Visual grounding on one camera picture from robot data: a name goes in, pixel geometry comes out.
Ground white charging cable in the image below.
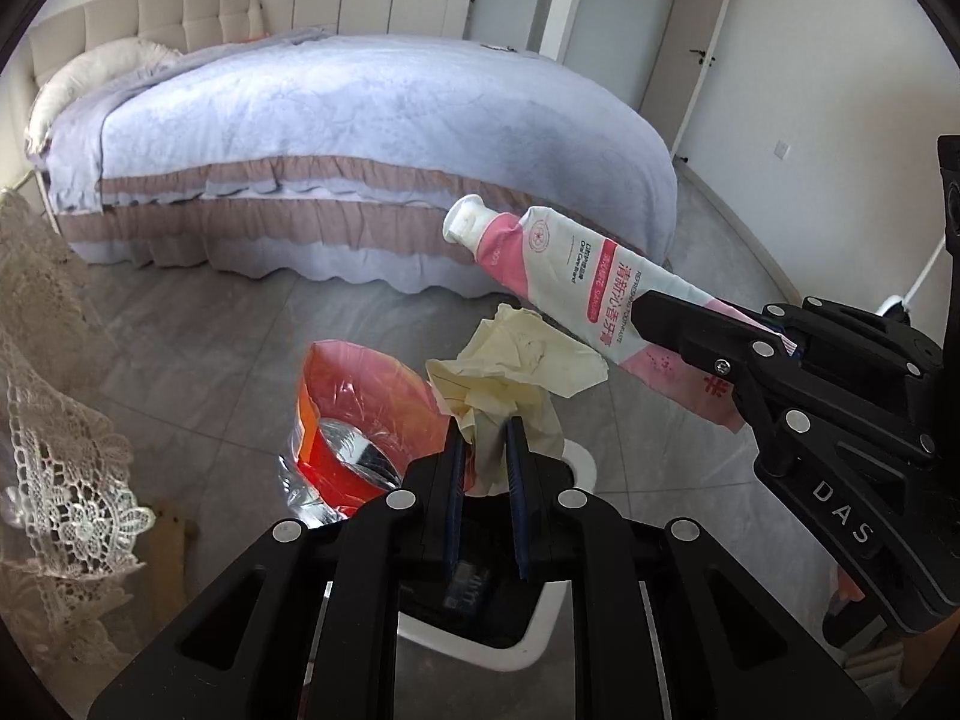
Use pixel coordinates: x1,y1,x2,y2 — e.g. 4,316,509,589
881,244,947,320

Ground dark slipper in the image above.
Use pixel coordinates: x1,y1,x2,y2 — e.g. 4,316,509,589
823,600,897,646

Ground beige tufted bed headboard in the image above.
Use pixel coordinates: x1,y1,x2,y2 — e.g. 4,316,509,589
28,0,267,83

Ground pale yellow tissue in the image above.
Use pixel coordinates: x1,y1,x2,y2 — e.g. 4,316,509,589
426,302,610,496

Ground lilac ruffled bedspread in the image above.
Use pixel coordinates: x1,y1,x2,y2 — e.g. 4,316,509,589
45,28,680,297

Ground person's right forearm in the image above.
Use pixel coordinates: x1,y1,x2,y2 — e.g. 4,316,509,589
896,615,960,720

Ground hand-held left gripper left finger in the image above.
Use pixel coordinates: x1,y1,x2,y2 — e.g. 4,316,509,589
88,426,470,720

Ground lilac quilt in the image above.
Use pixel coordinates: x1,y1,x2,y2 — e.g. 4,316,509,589
41,28,331,215

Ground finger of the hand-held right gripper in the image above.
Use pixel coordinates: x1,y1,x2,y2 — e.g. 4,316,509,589
760,297,944,460
636,289,812,437

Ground white trash bin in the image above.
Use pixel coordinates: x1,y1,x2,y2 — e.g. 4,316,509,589
394,441,599,672

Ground pink white toothpaste tube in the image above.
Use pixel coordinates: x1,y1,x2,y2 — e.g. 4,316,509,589
442,195,796,432

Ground orange clear plastic wrapper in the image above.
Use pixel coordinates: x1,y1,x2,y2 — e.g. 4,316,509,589
277,340,451,526

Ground beige lace tablecloth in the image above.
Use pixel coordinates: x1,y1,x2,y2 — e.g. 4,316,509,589
0,187,158,691

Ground white ruffled pillow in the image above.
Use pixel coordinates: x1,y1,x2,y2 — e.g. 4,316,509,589
26,37,185,158

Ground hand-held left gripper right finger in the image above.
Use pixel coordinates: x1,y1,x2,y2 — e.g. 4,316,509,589
504,418,877,720

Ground white room door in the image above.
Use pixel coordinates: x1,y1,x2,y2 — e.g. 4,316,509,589
637,0,743,158

